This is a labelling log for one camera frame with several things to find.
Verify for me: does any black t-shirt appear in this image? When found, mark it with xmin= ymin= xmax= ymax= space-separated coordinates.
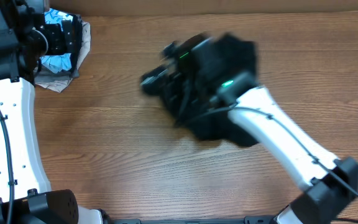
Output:
xmin=175 ymin=33 xmax=258 ymax=147

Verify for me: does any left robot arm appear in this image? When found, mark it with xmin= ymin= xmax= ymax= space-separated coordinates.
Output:
xmin=0 ymin=0 xmax=110 ymax=224

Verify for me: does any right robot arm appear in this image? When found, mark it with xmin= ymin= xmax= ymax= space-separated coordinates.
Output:
xmin=140 ymin=35 xmax=358 ymax=223

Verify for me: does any light blue printed t-shirt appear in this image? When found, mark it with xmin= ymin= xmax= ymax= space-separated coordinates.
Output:
xmin=41 ymin=9 xmax=73 ymax=73

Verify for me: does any black garment in pile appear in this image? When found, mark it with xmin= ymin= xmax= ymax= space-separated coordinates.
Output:
xmin=70 ymin=14 xmax=83 ymax=71

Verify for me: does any grey garment in pile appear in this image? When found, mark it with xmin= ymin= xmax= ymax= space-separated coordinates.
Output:
xmin=35 ymin=67 xmax=79 ymax=82

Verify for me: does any beige garment in pile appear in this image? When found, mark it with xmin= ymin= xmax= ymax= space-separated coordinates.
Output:
xmin=35 ymin=19 xmax=91 ymax=93

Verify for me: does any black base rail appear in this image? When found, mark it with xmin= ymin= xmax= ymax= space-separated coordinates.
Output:
xmin=108 ymin=215 xmax=277 ymax=224

